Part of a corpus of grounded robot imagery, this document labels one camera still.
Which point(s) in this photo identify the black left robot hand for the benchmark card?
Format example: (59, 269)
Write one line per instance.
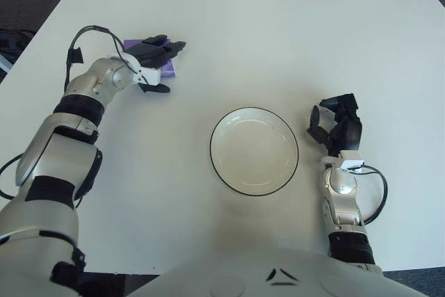
(153, 55)

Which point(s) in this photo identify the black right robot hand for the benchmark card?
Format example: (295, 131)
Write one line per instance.
(349, 133)

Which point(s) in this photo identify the purple tissue paper pack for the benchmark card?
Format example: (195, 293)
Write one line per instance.
(170, 71)

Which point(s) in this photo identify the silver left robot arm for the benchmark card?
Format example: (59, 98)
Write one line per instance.
(52, 158)

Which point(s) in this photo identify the white plate with black rim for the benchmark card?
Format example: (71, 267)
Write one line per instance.
(253, 151)

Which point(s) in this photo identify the black bag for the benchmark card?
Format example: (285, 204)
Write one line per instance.
(14, 43)

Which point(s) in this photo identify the white furniture panel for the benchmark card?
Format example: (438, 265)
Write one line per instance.
(5, 64)

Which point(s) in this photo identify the grey robot torso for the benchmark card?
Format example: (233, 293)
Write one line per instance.
(278, 276)

